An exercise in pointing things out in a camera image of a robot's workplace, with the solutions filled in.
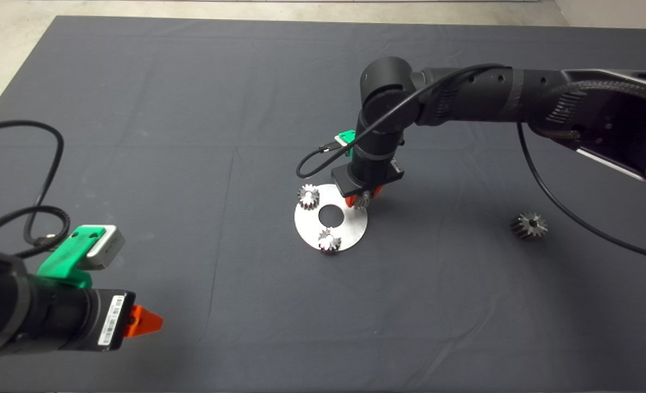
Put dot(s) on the green left camera mount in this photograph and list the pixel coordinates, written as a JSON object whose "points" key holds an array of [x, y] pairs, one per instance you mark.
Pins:
{"points": [[60, 259]]}

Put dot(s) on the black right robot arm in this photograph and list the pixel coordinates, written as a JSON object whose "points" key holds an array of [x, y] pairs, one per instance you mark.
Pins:
{"points": [[481, 93]]}

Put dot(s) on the dark grey table cloth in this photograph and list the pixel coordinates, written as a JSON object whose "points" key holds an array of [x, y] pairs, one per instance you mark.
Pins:
{"points": [[191, 109]]}

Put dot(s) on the round metal plate with hole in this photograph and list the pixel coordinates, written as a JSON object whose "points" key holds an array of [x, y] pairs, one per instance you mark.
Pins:
{"points": [[304, 221]]}

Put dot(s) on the silver camera box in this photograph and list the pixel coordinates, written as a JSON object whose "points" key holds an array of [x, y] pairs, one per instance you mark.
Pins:
{"points": [[339, 141], [107, 250]]}

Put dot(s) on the large steel gear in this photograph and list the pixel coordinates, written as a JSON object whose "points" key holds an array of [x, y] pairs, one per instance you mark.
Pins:
{"points": [[529, 226]]}

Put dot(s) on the small dark steel gear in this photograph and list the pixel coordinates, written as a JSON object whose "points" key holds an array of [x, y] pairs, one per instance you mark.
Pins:
{"points": [[361, 202]]}

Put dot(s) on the silver left camera box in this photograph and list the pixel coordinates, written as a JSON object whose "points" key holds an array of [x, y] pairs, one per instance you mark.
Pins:
{"points": [[107, 250]]}

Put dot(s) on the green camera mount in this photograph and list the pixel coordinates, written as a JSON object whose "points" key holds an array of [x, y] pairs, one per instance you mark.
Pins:
{"points": [[348, 136], [60, 259]]}

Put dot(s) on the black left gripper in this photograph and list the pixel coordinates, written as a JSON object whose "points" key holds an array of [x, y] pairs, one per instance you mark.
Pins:
{"points": [[77, 321]]}

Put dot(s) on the silver right camera box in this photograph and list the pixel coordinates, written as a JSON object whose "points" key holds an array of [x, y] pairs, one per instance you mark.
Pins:
{"points": [[339, 141]]}

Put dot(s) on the green right camera mount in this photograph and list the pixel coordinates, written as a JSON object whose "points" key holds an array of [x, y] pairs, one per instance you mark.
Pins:
{"points": [[348, 136]]}

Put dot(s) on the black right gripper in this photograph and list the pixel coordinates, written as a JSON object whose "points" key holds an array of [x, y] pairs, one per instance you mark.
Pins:
{"points": [[369, 174]]}

